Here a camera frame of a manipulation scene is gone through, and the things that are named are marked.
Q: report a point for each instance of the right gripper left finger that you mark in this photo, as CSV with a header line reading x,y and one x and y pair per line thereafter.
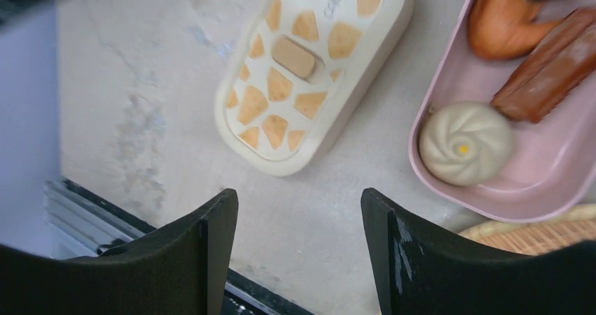
x,y
32,284

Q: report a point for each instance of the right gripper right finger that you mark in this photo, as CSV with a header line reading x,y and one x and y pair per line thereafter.
x,y
422,268

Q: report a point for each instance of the woven bamboo basket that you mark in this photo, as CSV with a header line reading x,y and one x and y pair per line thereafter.
x,y
571,227

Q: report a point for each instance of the beige steamed bun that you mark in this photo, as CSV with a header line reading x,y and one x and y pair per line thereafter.
x,y
466,143

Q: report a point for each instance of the pink lunch box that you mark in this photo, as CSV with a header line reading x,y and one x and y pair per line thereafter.
x,y
553,166

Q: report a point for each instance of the beige lunch box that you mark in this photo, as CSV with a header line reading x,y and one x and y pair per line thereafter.
x,y
363,80

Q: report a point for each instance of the beige lunch box lid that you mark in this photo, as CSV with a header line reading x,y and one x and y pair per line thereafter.
x,y
302,66

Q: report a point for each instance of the dark red sausage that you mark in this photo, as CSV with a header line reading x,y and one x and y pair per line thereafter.
x,y
561,61

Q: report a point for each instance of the orange fried chicken piece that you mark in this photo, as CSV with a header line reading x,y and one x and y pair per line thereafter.
x,y
506,29

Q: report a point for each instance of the black table front frame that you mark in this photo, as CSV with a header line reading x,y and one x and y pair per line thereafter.
x,y
186,261

